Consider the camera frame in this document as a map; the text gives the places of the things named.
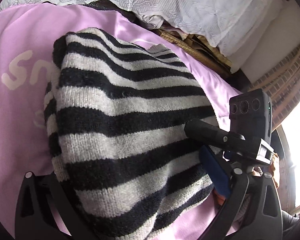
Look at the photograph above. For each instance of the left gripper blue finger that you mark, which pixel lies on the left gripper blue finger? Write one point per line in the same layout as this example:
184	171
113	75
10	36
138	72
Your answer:
230	183

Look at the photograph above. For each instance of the black white striped knit sweater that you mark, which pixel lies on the black white striped knit sweater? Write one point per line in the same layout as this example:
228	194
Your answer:
115	114

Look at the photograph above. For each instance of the person's right hand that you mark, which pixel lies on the person's right hand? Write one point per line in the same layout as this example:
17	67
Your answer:
274	170

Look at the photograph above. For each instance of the brown woven bamboo mat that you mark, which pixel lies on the brown woven bamboo mat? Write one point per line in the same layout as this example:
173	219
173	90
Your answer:
198	47

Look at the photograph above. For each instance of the white lace cover cloth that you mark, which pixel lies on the white lace cover cloth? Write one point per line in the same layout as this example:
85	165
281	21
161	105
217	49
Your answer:
226	24

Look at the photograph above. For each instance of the purple smile fleece blanket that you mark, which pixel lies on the purple smile fleece blanket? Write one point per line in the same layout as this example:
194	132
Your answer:
27	35

